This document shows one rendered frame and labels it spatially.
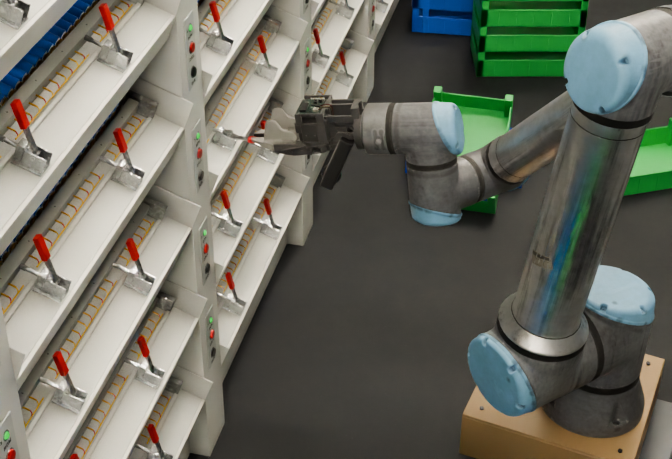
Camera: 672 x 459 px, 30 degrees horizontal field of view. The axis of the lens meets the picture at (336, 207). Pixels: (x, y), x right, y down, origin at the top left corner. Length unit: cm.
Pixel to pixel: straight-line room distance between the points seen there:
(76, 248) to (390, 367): 106
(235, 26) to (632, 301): 85
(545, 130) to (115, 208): 73
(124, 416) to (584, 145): 83
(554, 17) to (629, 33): 191
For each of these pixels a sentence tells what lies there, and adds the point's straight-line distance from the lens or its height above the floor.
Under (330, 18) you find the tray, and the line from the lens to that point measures 315.
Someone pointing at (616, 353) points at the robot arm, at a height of 35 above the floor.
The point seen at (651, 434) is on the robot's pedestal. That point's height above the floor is 6.
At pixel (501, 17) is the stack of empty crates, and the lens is 360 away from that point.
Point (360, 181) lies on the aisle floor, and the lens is 318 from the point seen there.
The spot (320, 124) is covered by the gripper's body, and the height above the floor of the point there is 64.
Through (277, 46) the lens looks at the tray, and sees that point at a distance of 262.
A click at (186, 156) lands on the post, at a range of 202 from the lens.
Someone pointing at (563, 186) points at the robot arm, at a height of 74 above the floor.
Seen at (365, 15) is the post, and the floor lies 27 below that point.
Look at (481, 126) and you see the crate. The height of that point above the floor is 12.
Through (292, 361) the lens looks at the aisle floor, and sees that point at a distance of 263.
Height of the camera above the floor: 175
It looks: 35 degrees down
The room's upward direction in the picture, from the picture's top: straight up
